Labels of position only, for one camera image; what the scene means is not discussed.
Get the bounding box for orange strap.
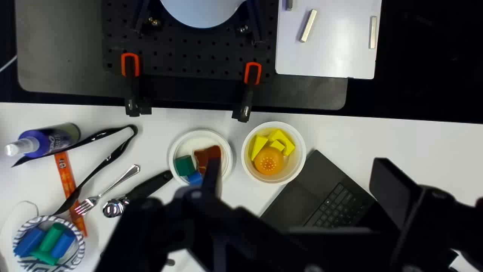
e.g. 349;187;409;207
53;150;91;239

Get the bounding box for white bowl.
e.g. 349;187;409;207
240;119;308;184

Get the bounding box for blue spray bottle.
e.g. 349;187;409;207
5;121;83;160

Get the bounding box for blue cylinder block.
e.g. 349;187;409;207
14;227;47;258
50;231;77;261

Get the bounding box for yellow triangular block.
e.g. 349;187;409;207
249;135;271;162

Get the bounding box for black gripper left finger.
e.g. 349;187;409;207
97;156;307;272

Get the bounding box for black perforated board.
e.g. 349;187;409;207
14;0;351;112

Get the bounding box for black tongs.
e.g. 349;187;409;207
11;124;141;218

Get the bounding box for yellow square block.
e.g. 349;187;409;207
266;129;298;159

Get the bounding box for black laptop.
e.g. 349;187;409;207
259;148;381;234

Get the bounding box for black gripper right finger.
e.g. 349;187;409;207
370;156;483;272

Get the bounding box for brown block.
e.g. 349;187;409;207
194;145;224;175

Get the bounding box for small blue block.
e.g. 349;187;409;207
186;171;206;187

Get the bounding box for green cylinder block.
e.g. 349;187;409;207
31;222;70;268

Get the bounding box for black pegboard base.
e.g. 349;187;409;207
102;0;280;83

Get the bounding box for black handled utensil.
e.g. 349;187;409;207
102;169;175;219

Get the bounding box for orange ball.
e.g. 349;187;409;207
252;145;287;177

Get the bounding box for orange black clamp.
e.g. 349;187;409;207
231;61;265;124
120;51;153;118

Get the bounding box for blue patterned bowl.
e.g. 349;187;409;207
11;215;88;272

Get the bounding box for white plate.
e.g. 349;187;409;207
168;129;234;187

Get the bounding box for white marker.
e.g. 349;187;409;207
298;8;320;44
367;14;379;51

